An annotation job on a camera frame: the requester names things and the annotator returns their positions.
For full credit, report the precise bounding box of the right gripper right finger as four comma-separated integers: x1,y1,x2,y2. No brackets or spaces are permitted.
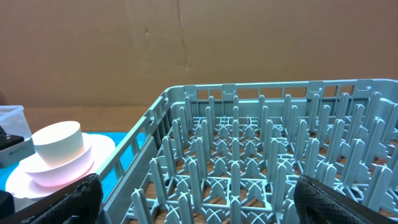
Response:
294,175,395,224

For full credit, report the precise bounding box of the white cup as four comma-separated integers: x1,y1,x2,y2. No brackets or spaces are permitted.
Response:
32,121,85,167

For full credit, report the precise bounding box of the small pink plate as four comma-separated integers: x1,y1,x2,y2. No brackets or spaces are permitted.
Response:
19,143,94,187

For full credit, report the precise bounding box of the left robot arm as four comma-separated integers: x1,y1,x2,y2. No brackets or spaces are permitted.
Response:
0,127,35,168

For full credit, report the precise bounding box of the clear plastic bin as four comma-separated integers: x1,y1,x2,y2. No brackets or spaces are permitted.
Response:
1,105,32,139

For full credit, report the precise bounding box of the teal serving tray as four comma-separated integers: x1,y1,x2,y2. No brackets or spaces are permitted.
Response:
0,131,147,203

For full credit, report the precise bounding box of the large pink plate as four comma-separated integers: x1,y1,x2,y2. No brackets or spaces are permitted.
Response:
5,133,115,199

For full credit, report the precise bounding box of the grey dish rack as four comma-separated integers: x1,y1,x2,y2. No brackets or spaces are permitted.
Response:
97,79,397,223

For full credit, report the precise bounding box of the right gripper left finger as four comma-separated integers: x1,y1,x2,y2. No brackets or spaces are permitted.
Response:
22,174,103,224

